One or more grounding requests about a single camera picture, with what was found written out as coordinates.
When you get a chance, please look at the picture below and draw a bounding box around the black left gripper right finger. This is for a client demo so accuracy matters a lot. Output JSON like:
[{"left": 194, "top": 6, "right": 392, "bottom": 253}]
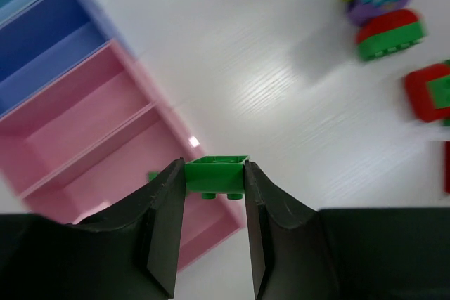
[{"left": 244, "top": 162, "right": 449, "bottom": 299}]

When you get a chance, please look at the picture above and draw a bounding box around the red and green lego block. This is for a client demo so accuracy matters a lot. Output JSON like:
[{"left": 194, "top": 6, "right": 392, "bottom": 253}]
[{"left": 403, "top": 60, "right": 449, "bottom": 123}]

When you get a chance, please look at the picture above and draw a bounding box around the dark green lego brick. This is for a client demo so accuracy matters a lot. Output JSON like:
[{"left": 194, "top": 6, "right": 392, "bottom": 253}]
[{"left": 184, "top": 155, "right": 250, "bottom": 200}]

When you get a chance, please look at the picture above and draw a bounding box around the green lego in bin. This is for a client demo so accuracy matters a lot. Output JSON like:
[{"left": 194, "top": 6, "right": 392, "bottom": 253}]
[{"left": 148, "top": 171, "right": 159, "bottom": 182}]

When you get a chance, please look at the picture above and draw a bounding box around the multicolour stacked lego block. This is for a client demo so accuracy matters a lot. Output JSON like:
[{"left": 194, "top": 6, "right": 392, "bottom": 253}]
[{"left": 442, "top": 141, "right": 450, "bottom": 195}]

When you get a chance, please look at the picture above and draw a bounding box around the upper pink bin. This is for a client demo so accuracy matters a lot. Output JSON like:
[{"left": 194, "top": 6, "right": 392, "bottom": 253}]
[{"left": 1, "top": 41, "right": 169, "bottom": 193}]

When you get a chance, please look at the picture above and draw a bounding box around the dark blue bin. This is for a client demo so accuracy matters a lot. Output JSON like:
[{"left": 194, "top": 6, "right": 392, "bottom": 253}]
[{"left": 1, "top": 0, "right": 124, "bottom": 115}]

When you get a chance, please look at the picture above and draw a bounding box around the red curved lego brick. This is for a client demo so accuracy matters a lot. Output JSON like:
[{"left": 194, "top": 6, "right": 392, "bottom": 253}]
[{"left": 355, "top": 8, "right": 421, "bottom": 44}]

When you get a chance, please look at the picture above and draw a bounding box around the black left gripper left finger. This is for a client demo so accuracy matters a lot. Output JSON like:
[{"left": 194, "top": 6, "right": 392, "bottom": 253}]
[{"left": 1, "top": 159, "right": 186, "bottom": 299}]

